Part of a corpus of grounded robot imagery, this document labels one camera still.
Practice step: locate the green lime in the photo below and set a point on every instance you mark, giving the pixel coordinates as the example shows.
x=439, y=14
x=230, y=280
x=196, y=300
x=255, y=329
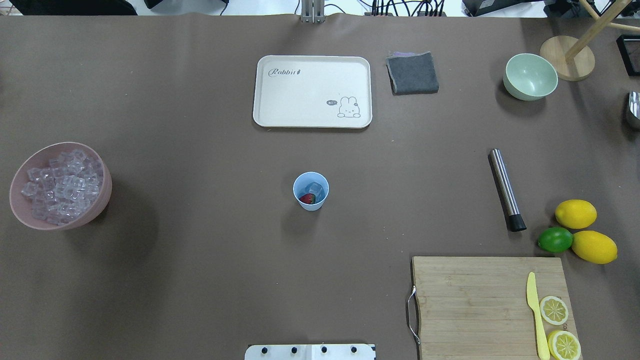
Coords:
x=555, y=240

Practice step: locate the single ice cube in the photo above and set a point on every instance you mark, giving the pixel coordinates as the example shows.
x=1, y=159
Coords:
x=315, y=188

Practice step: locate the lemon half near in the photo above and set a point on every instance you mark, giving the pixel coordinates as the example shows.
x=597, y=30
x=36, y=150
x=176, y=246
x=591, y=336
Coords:
x=564, y=345

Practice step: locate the steel muddler with black tip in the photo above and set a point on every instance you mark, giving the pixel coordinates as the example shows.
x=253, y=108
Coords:
x=513, y=216

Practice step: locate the light blue plastic cup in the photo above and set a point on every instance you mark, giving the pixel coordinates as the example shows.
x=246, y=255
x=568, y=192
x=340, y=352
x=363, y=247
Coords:
x=302, y=181

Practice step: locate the lemon half far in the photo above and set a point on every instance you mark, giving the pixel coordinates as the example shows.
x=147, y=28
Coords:
x=554, y=310

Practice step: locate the yellow plastic knife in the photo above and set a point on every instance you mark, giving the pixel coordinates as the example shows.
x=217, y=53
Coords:
x=542, y=348

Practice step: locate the grey folded cloth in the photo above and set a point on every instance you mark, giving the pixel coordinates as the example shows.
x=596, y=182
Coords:
x=412, y=74

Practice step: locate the wooden cutting board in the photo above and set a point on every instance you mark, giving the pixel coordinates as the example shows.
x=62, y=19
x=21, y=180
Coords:
x=475, y=307

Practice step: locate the wooden glass stand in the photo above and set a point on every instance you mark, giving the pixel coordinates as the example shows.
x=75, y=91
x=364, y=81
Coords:
x=571, y=57

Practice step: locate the cream rectangular tray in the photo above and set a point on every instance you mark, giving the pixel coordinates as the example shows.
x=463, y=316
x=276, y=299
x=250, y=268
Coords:
x=313, y=91

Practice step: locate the whole yellow lemon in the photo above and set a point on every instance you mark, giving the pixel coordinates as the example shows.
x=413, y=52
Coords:
x=575, y=214

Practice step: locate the pink bowl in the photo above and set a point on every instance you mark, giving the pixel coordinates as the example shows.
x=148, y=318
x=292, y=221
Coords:
x=21, y=205

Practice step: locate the clear ice cubes pile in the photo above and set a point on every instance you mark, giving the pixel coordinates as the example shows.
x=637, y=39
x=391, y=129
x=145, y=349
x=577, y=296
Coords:
x=64, y=187

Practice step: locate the lemon half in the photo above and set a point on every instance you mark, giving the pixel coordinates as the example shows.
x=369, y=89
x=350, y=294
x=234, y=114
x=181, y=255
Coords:
x=554, y=310
x=564, y=345

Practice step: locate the red strawberry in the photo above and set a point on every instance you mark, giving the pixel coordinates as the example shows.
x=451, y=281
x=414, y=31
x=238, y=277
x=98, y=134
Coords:
x=308, y=199

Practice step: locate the light green bowl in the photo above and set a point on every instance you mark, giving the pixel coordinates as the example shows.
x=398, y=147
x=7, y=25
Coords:
x=529, y=77

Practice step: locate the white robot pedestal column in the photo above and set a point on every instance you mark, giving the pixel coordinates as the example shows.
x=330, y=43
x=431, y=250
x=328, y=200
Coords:
x=322, y=351

